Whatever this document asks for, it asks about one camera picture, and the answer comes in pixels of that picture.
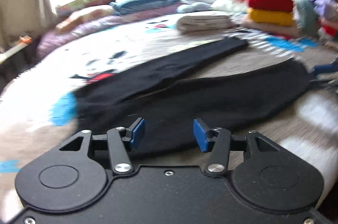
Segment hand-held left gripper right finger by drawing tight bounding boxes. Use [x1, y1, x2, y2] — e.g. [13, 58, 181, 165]
[193, 118, 282, 175]

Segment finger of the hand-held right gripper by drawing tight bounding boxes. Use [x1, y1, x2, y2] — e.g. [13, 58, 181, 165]
[309, 75, 338, 92]
[312, 58, 338, 76]

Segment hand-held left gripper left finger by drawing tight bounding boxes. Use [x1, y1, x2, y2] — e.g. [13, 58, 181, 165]
[59, 118, 146, 175]

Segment black sweater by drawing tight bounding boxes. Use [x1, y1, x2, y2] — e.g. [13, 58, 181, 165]
[72, 37, 313, 158]

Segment pile of colourful clothes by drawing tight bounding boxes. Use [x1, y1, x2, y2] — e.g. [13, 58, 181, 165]
[292, 0, 338, 42]

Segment beige folded sweater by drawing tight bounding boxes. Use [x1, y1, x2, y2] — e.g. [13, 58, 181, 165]
[241, 16, 301, 38]

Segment yellow folded sweater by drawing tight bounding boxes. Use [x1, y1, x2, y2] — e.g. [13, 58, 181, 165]
[247, 8, 294, 27]

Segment red folded sweater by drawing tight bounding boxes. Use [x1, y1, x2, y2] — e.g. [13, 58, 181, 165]
[246, 0, 294, 13]

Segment white folded cloth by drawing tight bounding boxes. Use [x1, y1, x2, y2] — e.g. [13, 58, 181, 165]
[176, 14, 237, 33]

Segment purple quilt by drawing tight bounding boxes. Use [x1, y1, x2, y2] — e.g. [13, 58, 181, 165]
[35, 4, 185, 58]

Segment cartoon print pillow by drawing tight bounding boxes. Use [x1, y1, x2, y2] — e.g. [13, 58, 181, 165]
[55, 5, 115, 31]

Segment blue folded quilt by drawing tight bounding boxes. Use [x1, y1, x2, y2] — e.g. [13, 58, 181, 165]
[109, 0, 180, 15]

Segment dark desk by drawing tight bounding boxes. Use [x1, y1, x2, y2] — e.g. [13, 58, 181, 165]
[0, 36, 35, 67]

